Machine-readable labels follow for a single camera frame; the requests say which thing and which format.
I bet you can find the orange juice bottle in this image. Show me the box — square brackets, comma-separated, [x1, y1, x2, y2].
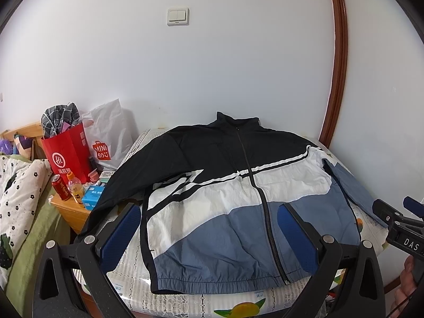
[67, 171, 85, 204]

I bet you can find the black white blue jacket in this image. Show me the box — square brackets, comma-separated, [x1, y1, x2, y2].
[75, 111, 389, 294]

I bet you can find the fruit print mattress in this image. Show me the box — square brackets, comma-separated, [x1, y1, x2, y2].
[72, 128, 390, 318]

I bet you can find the blue tissue box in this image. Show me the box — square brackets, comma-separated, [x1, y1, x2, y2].
[82, 185, 105, 211]

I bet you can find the brown wooden door frame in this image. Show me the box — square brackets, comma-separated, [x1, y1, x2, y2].
[319, 0, 348, 148]

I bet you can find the wooden nightstand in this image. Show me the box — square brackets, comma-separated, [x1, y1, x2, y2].
[50, 193, 91, 234]

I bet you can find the green bed sheet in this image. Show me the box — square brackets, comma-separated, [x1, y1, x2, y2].
[5, 184, 71, 317]

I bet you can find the red paper gift bag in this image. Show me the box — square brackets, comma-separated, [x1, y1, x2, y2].
[41, 123, 92, 184]

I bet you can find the wooden headboard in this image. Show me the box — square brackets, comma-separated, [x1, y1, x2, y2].
[1, 122, 46, 161]

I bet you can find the white wall light switch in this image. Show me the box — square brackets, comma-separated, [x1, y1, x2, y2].
[167, 7, 190, 26]

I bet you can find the white Miniso plastic bag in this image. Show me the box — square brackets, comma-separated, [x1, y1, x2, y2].
[81, 99, 138, 171]

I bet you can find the plaid cloth in bag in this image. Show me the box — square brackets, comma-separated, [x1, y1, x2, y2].
[41, 103, 81, 139]

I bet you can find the person's right hand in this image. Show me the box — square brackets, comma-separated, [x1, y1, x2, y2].
[390, 255, 417, 318]

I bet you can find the red drink can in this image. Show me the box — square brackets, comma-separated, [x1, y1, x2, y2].
[51, 174, 72, 201]

